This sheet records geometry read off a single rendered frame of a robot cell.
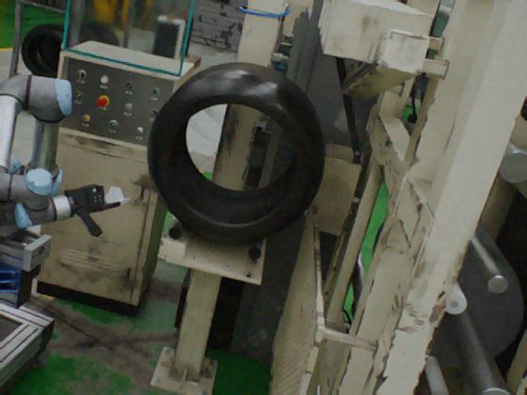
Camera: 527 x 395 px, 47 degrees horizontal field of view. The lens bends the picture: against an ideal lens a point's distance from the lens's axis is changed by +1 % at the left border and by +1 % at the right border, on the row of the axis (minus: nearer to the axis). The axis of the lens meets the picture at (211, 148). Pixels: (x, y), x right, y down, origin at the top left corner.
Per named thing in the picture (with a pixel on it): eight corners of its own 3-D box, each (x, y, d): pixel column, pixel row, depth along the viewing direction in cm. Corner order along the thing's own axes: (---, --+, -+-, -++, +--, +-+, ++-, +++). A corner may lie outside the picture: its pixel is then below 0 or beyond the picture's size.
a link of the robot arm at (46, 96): (20, 179, 235) (29, 67, 200) (59, 182, 239) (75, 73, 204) (17, 202, 227) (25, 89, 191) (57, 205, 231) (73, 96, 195)
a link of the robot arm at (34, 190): (10, 182, 168) (8, 210, 175) (53, 186, 171) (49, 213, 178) (14, 164, 174) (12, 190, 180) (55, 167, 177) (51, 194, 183)
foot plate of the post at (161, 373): (163, 348, 289) (165, 341, 287) (217, 362, 287) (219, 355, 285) (150, 386, 263) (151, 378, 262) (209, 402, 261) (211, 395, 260)
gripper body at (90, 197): (105, 184, 190) (69, 191, 184) (109, 212, 191) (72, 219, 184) (97, 183, 196) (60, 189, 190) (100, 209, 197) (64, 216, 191)
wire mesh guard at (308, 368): (273, 342, 259) (312, 196, 237) (277, 344, 259) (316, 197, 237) (258, 531, 174) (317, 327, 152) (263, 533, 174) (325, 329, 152)
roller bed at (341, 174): (302, 208, 250) (321, 141, 240) (338, 216, 249) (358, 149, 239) (302, 228, 231) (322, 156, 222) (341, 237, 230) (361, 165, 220)
